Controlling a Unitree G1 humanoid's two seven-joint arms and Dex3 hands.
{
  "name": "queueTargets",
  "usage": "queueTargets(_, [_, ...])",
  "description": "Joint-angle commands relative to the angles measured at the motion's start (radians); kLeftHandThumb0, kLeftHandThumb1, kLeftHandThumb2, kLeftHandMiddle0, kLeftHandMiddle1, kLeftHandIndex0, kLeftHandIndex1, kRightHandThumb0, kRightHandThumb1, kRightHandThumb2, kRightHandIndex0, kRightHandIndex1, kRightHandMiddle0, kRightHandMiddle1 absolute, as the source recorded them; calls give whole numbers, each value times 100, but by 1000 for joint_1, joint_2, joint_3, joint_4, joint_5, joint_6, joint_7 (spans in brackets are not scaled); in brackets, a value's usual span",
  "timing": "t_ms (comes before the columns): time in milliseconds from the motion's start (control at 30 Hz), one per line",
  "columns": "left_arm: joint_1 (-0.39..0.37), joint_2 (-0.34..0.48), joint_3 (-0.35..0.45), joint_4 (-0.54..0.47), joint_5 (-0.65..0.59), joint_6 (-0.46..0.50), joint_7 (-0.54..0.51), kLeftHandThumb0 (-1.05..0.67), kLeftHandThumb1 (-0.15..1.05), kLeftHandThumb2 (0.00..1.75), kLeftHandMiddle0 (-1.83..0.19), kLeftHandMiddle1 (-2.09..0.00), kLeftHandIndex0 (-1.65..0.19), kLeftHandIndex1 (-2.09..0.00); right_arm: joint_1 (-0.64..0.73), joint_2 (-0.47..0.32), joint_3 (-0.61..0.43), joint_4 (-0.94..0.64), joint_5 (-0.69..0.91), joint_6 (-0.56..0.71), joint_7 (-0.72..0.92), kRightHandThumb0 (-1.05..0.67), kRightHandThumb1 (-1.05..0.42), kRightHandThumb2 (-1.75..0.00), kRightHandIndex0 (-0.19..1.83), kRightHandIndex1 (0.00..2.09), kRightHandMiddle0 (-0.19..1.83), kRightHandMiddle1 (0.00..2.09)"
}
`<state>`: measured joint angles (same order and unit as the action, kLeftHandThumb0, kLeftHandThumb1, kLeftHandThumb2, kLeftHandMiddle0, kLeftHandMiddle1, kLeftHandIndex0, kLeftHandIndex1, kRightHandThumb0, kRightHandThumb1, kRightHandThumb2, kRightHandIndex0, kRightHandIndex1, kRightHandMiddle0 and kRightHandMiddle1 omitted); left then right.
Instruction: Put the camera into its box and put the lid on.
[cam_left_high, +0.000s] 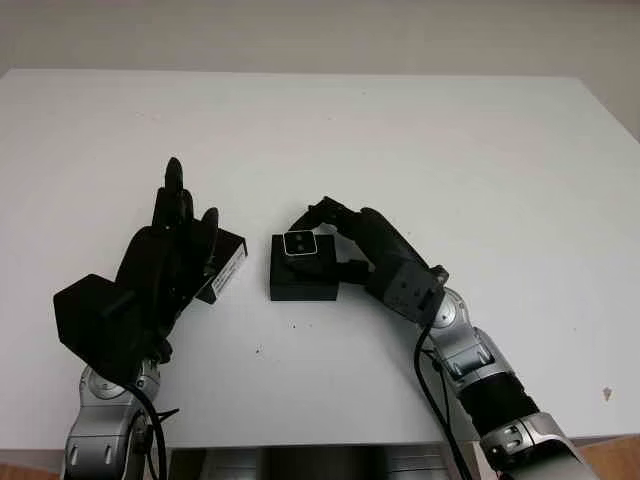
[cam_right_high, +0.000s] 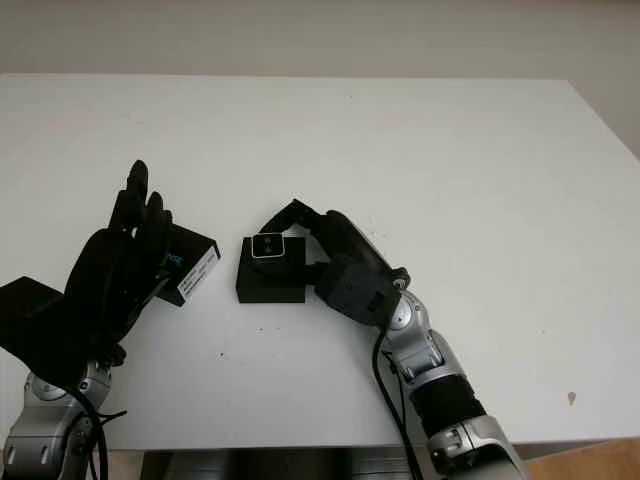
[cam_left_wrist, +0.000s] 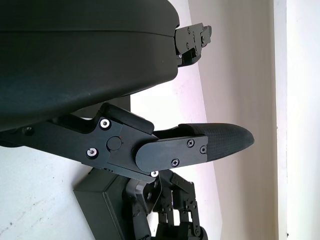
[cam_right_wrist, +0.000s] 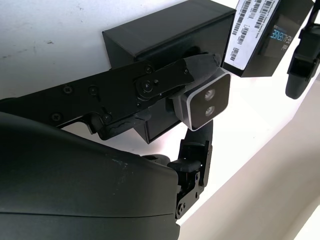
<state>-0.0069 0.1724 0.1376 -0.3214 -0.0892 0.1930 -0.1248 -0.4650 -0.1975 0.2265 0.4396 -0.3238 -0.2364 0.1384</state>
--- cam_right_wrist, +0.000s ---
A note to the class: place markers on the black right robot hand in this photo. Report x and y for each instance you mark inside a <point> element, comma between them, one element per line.
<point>75,187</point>

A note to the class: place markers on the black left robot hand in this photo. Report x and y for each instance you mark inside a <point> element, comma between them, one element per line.
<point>300,67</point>

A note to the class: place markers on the black box lid with label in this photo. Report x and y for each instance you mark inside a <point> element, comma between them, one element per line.
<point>275,50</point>

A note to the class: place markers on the small silver black-faced camera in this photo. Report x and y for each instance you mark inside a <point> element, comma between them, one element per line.
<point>212,100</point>

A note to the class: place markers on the black box base with insert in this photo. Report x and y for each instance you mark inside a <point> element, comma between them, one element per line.
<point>150,30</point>

